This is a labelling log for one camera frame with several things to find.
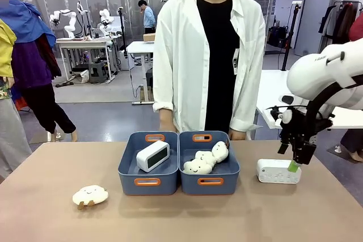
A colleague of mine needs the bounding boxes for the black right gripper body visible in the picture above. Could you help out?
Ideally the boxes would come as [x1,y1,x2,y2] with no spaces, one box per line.
[280,122,318,152]

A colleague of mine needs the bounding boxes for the white digital clock with buttons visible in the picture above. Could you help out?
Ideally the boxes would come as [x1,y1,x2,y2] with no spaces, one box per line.
[256,159,302,184]

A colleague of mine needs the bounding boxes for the white cloud plush toy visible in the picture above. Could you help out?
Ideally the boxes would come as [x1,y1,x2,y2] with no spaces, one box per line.
[211,141,230,164]
[183,159,213,175]
[72,184,109,211]
[194,150,216,167]

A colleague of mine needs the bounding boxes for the white digital clock dark screen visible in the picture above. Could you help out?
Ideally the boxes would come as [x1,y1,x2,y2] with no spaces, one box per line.
[136,140,170,173]

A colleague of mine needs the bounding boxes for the person's right forearm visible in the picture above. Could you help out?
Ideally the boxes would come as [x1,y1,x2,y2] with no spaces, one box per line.
[158,108,174,122]

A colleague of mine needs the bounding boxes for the person's left hand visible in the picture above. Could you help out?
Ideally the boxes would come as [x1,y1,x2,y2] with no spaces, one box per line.
[228,129,245,141]

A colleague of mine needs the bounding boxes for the person's right hand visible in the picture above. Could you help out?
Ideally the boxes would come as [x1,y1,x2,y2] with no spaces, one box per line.
[159,119,178,133]

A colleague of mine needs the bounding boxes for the large white table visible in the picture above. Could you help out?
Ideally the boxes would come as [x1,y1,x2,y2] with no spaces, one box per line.
[255,69,363,130]

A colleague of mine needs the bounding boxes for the white name badge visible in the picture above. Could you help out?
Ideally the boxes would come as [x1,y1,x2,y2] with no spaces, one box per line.
[232,48,240,75]

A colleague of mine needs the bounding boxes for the tall black tripod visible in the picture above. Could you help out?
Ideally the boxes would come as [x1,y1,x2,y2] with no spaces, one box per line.
[280,2,302,71]

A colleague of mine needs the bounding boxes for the black clothes rack with coats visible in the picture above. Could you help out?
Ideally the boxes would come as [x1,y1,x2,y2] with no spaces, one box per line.
[317,0,363,56]

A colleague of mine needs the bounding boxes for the red garment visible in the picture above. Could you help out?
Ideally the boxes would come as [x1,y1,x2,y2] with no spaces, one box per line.
[349,20,363,42]

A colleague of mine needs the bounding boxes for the person in white shirt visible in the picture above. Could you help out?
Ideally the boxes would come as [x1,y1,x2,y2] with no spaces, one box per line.
[152,0,266,141]

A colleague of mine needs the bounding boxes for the white standing desk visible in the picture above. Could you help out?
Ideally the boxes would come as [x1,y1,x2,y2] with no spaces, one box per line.
[126,40,155,105]

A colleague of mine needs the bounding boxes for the man in light blue shirt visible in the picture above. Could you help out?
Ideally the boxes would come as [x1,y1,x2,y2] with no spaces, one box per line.
[138,0,157,35]

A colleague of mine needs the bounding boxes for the grey plastic stool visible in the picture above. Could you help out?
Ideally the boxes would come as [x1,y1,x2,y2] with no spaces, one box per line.
[88,62,108,83]

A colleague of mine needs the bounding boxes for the white background workbench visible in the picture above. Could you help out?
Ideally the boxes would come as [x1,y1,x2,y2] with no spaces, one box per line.
[56,37,116,83]

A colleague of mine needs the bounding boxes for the black trousers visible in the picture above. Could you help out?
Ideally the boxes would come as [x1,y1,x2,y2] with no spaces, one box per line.
[21,83,78,142]

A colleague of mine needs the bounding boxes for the purple hanging garment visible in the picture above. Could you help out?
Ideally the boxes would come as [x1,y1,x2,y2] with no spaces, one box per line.
[11,42,54,90]

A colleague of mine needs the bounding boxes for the grey trousers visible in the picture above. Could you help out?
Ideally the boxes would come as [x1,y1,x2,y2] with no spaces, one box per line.
[0,97,33,180]

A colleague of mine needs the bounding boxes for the blue hanging garment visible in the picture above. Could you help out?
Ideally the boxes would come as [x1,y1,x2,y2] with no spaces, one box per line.
[0,0,57,49]

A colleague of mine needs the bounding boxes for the yellow hanging garment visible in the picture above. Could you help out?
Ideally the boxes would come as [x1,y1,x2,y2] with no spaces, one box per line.
[0,19,18,78]

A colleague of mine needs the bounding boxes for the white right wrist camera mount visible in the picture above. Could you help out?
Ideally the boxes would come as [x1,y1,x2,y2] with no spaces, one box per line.
[266,105,293,126]

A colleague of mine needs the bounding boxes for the black braided cable sleeve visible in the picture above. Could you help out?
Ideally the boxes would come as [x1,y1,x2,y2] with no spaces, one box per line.
[305,82,358,143]

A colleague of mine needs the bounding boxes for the blue basket orange handles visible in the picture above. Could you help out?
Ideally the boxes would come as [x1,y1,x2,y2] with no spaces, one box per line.
[117,131,180,196]
[178,130,240,196]

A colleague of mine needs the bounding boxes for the thin black camera stand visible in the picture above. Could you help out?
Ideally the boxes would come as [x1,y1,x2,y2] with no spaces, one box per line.
[117,6,128,53]

